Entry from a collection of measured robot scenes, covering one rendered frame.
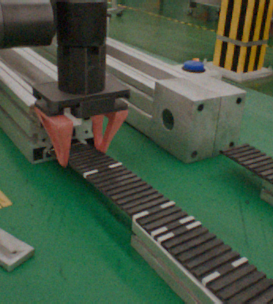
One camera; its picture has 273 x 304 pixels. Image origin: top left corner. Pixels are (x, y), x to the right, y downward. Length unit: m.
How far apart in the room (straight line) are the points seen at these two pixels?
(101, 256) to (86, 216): 0.07
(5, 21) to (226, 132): 0.35
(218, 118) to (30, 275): 0.34
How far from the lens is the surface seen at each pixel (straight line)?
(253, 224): 0.53
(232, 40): 3.92
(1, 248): 0.45
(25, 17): 0.47
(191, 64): 0.84
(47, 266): 0.44
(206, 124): 0.62
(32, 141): 0.60
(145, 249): 0.44
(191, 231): 0.44
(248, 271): 0.41
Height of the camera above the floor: 1.07
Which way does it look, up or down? 22 degrees down
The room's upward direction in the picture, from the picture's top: 5 degrees clockwise
